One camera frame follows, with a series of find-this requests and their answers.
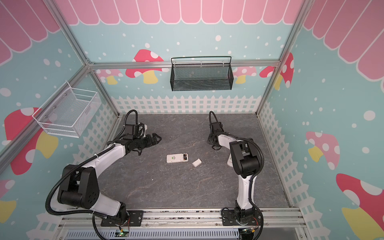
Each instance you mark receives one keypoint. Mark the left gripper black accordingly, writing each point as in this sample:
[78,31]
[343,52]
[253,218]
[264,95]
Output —
[150,143]

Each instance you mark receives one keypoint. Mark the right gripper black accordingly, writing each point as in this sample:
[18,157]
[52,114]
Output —
[212,139]

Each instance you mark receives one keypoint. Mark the white battery cover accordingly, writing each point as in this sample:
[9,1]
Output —
[197,162]

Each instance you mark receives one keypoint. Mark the white remote control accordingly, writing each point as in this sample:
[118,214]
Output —
[177,158]
[230,162]

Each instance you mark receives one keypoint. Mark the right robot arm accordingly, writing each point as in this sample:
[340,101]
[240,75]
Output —
[247,161]

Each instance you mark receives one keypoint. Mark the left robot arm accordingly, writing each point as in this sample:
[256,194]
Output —
[78,192]

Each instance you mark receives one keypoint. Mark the black mesh wall basket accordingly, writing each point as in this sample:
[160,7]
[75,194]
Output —
[208,73]

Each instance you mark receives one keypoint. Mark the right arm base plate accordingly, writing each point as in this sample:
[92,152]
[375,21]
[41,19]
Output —
[231,217]

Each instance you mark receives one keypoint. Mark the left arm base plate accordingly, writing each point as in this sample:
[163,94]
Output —
[130,218]

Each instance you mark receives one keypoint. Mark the white mesh wall basket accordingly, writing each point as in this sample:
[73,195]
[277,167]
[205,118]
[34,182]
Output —
[68,112]

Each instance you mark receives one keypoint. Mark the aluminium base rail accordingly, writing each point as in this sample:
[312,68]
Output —
[279,224]

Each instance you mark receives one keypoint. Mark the white slotted cable duct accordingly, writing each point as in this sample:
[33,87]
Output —
[171,234]

